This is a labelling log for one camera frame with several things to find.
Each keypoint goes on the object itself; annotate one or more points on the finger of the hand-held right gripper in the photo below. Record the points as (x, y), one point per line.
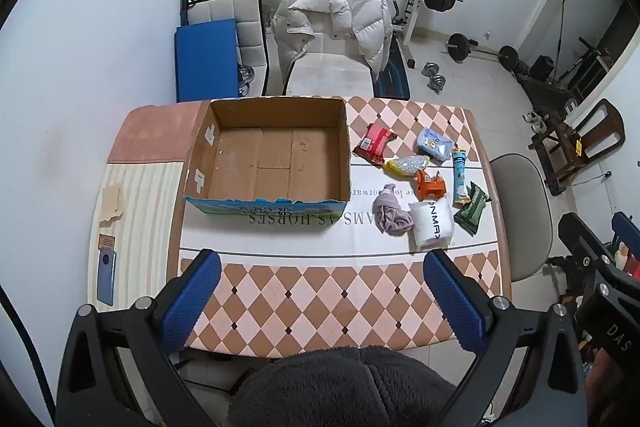
(582, 242)
(625, 224)

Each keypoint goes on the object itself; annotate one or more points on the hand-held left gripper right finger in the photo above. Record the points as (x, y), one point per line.
(452, 302)

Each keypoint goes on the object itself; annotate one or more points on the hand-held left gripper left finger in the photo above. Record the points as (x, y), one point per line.
(192, 302)

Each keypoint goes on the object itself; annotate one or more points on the white pillow packet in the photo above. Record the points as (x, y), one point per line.
(431, 224)

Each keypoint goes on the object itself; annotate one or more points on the green snack packet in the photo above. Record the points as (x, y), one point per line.
(471, 209)

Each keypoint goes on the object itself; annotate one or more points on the pink cloth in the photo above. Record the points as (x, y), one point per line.
(392, 214)

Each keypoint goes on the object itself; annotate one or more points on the orange snack packet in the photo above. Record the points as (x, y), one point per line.
(430, 186)

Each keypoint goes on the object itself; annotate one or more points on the long blue snack packet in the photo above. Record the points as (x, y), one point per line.
(459, 177)

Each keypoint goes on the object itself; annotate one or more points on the yellow silver snack packet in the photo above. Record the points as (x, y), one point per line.
(407, 164)

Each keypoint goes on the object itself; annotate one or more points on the light blue tissue packet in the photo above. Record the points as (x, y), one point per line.
(435, 144)

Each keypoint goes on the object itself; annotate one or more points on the cardboard box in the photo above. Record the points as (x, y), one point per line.
(275, 157)

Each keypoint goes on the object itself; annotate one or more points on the red snack packet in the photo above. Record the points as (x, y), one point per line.
(374, 143)

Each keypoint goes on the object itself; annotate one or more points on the beige round chair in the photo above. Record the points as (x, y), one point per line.
(520, 217)

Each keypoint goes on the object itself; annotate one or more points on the blue smartphone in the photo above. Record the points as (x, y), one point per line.
(106, 277)

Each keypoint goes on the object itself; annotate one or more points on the dark wooden chair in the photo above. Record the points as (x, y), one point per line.
(600, 132)

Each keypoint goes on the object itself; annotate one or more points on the small brown card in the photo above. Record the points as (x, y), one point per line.
(106, 241)

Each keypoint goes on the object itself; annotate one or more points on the pair of white shoes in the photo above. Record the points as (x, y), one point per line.
(535, 119)

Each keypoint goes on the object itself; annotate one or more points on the dark grey fleece clothing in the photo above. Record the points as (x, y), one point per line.
(340, 387)

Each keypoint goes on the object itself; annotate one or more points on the black exercise machine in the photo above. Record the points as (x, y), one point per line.
(545, 92)

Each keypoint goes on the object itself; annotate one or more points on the chrome dumbbell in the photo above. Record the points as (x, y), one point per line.
(245, 77)
(438, 84)
(430, 69)

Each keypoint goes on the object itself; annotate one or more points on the small black barbell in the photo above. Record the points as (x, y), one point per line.
(457, 47)

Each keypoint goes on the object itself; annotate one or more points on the blue black bench pad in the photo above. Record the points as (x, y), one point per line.
(395, 72)

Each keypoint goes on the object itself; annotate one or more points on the blue foam mat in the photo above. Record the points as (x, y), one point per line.
(207, 62)

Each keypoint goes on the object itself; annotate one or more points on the white padded chair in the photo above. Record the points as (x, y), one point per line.
(330, 77)

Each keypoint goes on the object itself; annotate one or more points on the white tufted chair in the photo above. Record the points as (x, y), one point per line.
(235, 17)

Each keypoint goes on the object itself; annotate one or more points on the white puffer jacket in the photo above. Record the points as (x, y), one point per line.
(330, 22)

